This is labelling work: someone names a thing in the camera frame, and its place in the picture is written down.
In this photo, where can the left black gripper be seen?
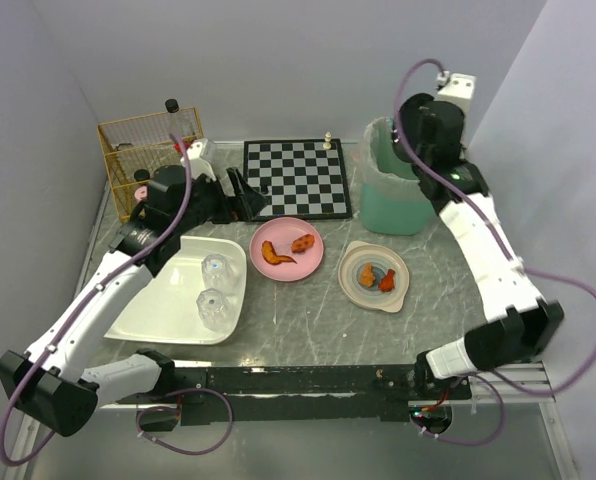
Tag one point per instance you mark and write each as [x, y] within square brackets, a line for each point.
[233, 195]

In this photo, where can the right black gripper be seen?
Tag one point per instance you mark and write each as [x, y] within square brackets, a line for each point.
[406, 125]

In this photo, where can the pink plate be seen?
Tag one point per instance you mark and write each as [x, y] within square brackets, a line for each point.
[282, 234]

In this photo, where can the clear plastic cup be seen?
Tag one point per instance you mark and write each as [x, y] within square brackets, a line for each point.
[215, 310]
[218, 273]

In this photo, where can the pink lid seasoning jar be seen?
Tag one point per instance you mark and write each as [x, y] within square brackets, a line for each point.
[140, 194]

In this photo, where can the clear bottle red label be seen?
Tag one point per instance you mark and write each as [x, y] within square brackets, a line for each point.
[181, 125]

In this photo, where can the black cap pepper shaker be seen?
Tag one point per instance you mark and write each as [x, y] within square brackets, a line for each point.
[141, 176]

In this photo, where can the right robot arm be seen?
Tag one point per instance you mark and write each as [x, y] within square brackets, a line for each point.
[519, 322]

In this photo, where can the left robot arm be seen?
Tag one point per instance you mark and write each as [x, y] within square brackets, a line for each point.
[51, 381]

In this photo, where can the black white chessboard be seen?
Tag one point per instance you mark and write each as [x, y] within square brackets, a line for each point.
[304, 180]

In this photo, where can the chicken wing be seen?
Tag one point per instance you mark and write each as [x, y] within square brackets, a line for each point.
[271, 257]

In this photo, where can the orange fried food piece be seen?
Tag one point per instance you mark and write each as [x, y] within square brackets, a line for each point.
[303, 243]

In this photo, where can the clear bin liner bag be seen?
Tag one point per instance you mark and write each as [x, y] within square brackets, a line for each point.
[381, 169]

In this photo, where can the green trash bin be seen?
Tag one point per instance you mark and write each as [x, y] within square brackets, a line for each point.
[380, 214]

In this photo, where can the white chess piece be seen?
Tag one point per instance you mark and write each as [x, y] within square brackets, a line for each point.
[327, 141]

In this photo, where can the white plastic tub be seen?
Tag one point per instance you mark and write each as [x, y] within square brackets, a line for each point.
[165, 311]

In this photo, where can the beige blue ceramic plate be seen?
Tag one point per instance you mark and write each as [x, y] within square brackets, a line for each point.
[357, 254]

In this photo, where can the orange nugget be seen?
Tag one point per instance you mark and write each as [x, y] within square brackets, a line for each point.
[367, 277]

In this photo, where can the red chicken piece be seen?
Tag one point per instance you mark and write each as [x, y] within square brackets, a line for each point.
[387, 282]

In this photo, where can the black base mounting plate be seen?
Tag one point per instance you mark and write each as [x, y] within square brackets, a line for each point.
[385, 392]

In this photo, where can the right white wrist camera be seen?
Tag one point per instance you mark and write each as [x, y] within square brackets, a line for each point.
[456, 88]

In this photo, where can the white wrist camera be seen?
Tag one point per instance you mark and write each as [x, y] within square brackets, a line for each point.
[456, 88]
[199, 156]

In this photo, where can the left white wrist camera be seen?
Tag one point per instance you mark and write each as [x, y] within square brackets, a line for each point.
[199, 156]

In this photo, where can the yellow wire rack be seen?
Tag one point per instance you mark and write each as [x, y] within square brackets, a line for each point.
[134, 143]

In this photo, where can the aluminium rail frame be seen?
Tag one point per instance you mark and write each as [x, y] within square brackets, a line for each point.
[523, 381]

